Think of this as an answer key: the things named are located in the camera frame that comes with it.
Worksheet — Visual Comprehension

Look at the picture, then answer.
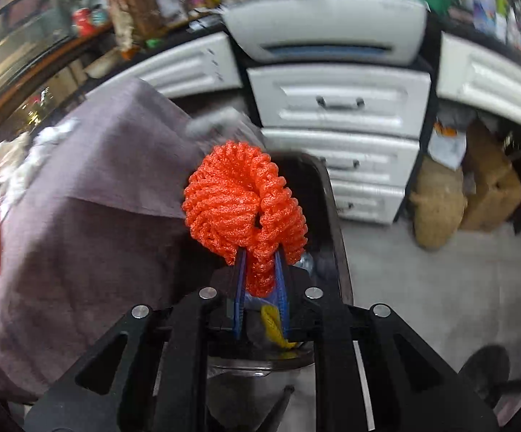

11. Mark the cardboard box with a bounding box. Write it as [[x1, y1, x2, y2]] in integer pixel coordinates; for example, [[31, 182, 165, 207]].
[[461, 120, 521, 232]]

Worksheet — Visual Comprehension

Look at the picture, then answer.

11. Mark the yellow sponge cloth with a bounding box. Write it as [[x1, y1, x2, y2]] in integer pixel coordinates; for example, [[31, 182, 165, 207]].
[[260, 304, 298, 350]]

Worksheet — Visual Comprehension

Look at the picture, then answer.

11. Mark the white drawer cabinet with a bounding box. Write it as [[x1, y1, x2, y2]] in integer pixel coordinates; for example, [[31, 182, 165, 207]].
[[86, 30, 521, 226]]

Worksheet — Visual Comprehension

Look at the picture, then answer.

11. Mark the dark brown trash bin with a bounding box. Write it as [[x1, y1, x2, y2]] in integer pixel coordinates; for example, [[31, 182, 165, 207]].
[[211, 152, 367, 431]]

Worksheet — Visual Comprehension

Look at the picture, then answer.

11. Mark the white printed snack wrapper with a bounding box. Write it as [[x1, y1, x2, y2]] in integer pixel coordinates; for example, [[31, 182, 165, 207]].
[[0, 117, 80, 222]]

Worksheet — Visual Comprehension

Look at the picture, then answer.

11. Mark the wooden railing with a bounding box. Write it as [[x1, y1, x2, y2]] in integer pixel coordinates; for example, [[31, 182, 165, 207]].
[[0, 22, 114, 127]]

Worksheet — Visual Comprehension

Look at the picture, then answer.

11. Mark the red tin can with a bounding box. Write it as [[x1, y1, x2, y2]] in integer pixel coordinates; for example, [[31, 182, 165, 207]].
[[72, 8, 95, 37]]

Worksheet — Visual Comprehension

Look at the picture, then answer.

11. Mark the orange foam fruit net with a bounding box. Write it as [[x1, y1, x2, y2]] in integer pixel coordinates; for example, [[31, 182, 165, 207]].
[[181, 140, 307, 297]]

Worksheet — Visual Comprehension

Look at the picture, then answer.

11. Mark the white printer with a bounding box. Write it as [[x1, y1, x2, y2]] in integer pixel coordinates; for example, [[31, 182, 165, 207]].
[[222, 0, 428, 66]]

